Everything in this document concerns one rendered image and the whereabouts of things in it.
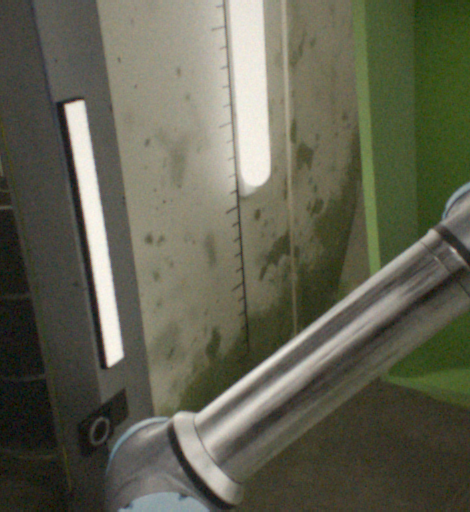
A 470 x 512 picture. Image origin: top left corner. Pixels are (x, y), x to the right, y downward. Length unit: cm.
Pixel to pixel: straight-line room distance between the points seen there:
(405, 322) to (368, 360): 7
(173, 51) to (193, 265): 57
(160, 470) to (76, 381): 85
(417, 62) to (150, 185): 71
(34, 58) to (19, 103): 11
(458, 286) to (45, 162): 96
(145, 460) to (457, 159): 123
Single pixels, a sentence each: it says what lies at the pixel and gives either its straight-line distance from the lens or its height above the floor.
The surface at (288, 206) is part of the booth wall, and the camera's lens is 250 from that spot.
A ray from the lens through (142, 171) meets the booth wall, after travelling 182.
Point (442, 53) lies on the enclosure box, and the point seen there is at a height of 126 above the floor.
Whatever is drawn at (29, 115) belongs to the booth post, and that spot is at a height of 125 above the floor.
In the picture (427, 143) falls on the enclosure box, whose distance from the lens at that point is 201.
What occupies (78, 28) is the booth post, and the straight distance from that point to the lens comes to 166.
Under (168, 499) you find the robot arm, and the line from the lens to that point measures 100.
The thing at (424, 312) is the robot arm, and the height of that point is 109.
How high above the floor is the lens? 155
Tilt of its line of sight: 23 degrees down
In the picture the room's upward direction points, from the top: 4 degrees counter-clockwise
